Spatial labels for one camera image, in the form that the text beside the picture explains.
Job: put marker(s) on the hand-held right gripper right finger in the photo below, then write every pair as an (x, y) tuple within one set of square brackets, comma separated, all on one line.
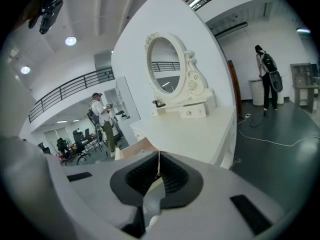
[(180, 186)]

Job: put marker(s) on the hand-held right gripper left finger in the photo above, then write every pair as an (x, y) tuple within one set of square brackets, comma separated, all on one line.
[(135, 184)]

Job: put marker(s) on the white ornate table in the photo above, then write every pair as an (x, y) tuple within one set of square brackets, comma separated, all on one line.
[(190, 134)]

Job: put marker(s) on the person's left white perforated shoe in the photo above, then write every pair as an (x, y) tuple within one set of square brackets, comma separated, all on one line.
[(153, 222)]

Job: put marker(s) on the group of black office chairs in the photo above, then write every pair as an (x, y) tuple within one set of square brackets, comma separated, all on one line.
[(80, 144)]

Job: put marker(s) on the small potted plant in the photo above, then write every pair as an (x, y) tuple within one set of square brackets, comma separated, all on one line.
[(158, 103)]

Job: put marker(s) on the white shelf cabinet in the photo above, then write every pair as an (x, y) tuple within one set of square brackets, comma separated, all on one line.
[(125, 96)]

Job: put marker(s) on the white power strip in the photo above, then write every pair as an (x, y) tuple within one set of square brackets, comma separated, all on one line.
[(247, 115)]

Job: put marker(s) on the brown wooden staircase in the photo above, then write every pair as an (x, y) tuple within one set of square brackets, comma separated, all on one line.
[(236, 89)]

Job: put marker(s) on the oval white framed mirror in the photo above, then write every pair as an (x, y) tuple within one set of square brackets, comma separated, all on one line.
[(165, 64)]

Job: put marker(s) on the grey wooden desk hutch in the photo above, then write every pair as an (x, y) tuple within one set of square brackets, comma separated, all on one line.
[(302, 91)]

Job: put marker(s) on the round ceiling light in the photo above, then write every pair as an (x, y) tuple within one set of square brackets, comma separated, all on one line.
[(70, 40), (25, 69)]

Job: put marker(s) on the white ceiling air conditioner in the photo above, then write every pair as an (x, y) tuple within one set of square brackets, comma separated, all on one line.
[(13, 56)]

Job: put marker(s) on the white round pedestal cabinet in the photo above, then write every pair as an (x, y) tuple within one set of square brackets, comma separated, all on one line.
[(257, 94)]

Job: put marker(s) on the long wall air conditioner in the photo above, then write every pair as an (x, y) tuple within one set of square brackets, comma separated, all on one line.
[(232, 28)]

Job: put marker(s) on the black head-worn camera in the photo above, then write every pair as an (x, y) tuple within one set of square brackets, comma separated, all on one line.
[(50, 14)]

